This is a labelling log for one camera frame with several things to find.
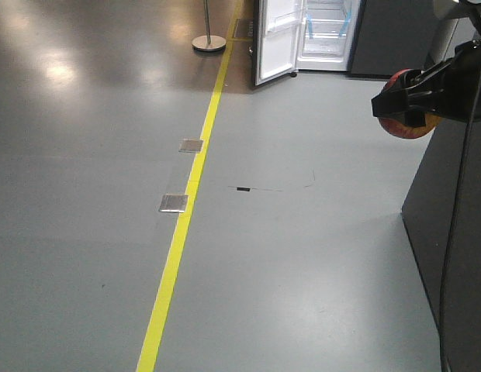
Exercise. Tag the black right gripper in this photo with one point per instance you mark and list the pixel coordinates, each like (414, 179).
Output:
(450, 89)

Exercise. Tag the red yellow apple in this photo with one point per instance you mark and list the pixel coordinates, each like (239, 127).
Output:
(396, 115)

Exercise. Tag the fridge door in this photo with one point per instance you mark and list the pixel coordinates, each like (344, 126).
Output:
(276, 29)

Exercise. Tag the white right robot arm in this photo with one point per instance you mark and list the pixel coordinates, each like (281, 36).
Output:
(414, 101)

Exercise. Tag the white fridge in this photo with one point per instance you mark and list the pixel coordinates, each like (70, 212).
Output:
(327, 51)

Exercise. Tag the blue tape strip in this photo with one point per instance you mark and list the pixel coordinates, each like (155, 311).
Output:
(309, 26)
(344, 27)

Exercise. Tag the silver floor plate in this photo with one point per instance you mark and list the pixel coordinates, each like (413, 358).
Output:
(173, 203)
(191, 146)

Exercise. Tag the matte silver stanchion post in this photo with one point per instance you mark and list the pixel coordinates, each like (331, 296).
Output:
(208, 43)

